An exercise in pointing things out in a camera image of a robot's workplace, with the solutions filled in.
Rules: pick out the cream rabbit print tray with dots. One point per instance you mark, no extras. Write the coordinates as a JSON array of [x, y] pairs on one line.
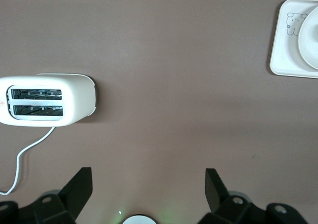
[[283, 55]]

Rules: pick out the cream two-slot toaster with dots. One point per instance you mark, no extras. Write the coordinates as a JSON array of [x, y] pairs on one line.
[[77, 97]]

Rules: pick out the round cream plate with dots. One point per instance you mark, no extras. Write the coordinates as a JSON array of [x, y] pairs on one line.
[[306, 42]]

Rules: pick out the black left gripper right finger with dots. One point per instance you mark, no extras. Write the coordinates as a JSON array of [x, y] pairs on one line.
[[231, 209]]

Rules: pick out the brown table mat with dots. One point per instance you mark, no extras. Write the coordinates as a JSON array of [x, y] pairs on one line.
[[159, 60]]

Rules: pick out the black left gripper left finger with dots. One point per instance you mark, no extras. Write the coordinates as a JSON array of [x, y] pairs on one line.
[[64, 204]]

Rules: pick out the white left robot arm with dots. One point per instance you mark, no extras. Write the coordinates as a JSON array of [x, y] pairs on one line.
[[139, 220]]

